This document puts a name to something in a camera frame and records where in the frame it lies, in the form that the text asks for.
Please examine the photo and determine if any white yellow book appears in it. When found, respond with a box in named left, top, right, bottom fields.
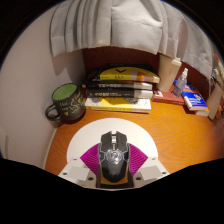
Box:
left=84, top=96, right=153, bottom=115

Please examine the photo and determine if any blue cover book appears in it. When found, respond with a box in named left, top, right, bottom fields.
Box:
left=173, top=78, right=211, bottom=113

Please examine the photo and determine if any red-brown flat book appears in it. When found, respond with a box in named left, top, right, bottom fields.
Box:
left=152, top=89, right=186, bottom=107

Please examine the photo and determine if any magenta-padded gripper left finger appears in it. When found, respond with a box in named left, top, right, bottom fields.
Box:
left=58, top=143, right=102, bottom=188

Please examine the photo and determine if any black grey gaming mouse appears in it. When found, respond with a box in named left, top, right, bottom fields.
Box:
left=96, top=130, right=131, bottom=189

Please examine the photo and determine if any thick white book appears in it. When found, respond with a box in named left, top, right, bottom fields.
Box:
left=194, top=107, right=211, bottom=117

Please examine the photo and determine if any white ceramic pitcher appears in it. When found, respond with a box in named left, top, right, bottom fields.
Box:
left=205, top=81, right=224, bottom=121

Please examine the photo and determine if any clear spray bottle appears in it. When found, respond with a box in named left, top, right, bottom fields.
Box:
left=172, top=67, right=190, bottom=99

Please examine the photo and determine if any cream lidded tumbler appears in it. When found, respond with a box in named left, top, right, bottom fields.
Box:
left=156, top=53, right=183, bottom=94

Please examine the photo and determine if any round white printed mouse pad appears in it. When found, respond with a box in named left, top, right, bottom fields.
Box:
left=65, top=117, right=159, bottom=185

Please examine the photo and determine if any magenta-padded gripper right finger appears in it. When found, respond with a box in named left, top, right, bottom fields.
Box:
left=127, top=143, right=170, bottom=188

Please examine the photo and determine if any dark mug green inside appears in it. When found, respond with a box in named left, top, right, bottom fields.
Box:
left=44, top=82, right=87, bottom=124

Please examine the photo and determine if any yellow black cover book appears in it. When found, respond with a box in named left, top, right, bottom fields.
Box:
left=83, top=64, right=161, bottom=85

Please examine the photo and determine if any white pleated curtain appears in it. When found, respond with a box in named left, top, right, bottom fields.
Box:
left=49, top=0, right=215, bottom=72

